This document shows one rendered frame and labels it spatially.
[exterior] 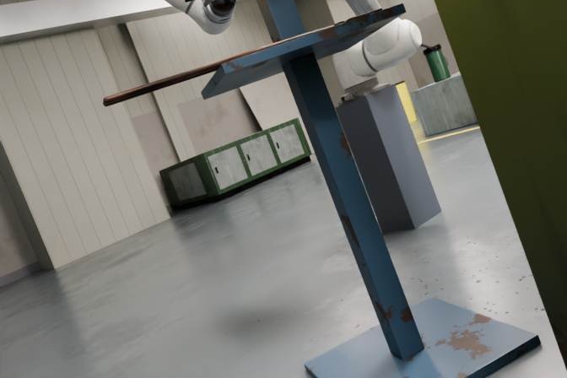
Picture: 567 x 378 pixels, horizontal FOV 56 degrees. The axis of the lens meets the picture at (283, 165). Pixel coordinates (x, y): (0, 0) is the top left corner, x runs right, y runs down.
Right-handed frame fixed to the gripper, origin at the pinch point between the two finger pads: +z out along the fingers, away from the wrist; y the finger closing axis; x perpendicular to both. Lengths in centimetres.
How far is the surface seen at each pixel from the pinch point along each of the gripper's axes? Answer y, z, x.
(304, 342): 15, -13, -101
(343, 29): -5.9, 38.2, -27.3
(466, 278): -34, -1, -101
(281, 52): 7.9, 38.5, -27.6
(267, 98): -217, -790, 19
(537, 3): -16, 75, -38
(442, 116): -246, -324, -86
